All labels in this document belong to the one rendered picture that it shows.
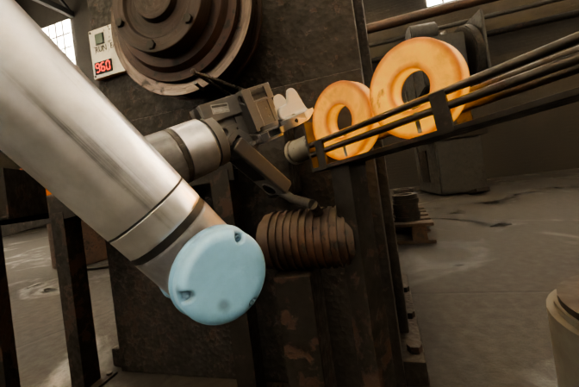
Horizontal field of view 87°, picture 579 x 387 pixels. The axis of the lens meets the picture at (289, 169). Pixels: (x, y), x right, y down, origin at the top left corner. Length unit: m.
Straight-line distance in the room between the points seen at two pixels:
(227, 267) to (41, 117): 0.16
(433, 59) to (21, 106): 0.47
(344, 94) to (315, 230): 0.27
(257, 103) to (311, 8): 0.61
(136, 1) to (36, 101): 0.76
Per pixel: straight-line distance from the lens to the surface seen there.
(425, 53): 0.52
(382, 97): 0.55
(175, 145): 0.39
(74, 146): 0.24
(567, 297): 0.26
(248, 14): 0.91
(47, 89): 0.25
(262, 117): 0.46
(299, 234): 0.63
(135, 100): 1.26
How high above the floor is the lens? 0.62
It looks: 1 degrees up
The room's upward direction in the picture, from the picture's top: 8 degrees counter-clockwise
